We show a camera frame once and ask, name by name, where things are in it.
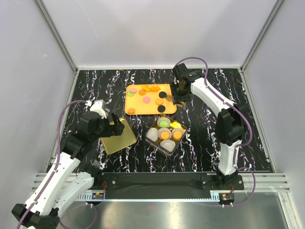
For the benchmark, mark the white paper cup right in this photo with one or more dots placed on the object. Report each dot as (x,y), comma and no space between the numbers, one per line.
(177,129)

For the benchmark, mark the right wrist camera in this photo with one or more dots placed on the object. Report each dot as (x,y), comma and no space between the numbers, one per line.
(179,71)

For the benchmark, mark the pink green cookie upper left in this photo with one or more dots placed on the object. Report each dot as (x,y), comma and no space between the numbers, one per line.
(132,90)

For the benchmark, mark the orange round cookie right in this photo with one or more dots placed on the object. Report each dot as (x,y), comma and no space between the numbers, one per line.
(159,101)

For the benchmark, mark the white paper cup top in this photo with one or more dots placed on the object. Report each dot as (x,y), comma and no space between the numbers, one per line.
(164,119)

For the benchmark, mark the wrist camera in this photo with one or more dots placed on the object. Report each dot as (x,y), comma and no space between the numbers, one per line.
(179,71)
(98,107)

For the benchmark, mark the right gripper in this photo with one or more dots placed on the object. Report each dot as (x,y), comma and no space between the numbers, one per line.
(182,99)

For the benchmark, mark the white paper cup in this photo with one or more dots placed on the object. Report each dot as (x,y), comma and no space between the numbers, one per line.
(164,119)
(164,129)
(152,134)
(177,129)
(168,145)

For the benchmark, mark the white paper cup left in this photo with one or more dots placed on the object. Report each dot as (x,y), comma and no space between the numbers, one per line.
(152,134)

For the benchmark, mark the black round cookie lower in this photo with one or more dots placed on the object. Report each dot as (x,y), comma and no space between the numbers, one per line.
(161,108)

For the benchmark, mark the clear cookie box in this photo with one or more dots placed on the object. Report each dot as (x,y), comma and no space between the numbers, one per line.
(174,124)

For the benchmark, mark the white paper cup centre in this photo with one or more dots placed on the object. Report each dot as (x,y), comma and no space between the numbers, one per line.
(164,129)

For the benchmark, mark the orange round cookie bottom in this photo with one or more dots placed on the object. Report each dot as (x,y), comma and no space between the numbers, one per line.
(164,135)

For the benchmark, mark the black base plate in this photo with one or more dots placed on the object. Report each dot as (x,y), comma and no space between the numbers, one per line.
(169,185)

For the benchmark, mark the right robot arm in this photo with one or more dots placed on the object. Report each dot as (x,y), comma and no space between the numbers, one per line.
(230,122)

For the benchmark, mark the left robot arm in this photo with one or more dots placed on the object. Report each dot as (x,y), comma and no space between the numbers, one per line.
(48,203)

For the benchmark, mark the green pink round cookie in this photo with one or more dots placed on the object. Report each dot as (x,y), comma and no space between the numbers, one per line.
(163,124)

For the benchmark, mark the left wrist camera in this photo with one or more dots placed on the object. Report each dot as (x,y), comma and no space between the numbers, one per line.
(98,107)

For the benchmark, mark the orange leaf cookie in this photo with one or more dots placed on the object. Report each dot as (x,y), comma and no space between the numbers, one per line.
(154,88)

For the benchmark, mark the orange waffle cookie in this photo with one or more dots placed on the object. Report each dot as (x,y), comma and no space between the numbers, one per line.
(177,135)

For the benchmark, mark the orange plastic tray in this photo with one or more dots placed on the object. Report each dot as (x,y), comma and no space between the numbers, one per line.
(134,100)

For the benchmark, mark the orange fish cookie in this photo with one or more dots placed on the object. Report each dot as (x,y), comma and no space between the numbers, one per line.
(146,88)

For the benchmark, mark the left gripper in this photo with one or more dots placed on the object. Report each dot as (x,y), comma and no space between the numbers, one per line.
(113,130)

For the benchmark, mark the small orange flower cookie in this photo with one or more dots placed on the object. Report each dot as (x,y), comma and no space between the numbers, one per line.
(142,92)

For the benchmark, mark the gold box lid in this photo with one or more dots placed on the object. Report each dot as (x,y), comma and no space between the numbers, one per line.
(117,143)

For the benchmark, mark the black round cookie upper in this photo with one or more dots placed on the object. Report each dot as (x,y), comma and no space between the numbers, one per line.
(162,94)

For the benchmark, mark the orange round cookie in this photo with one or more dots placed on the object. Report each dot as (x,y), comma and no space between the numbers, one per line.
(159,101)
(164,135)

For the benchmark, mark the black round cookie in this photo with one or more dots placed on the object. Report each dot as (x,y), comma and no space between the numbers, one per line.
(162,94)
(161,108)

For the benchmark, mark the white paper cup bottom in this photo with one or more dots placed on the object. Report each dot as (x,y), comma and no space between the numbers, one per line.
(168,145)

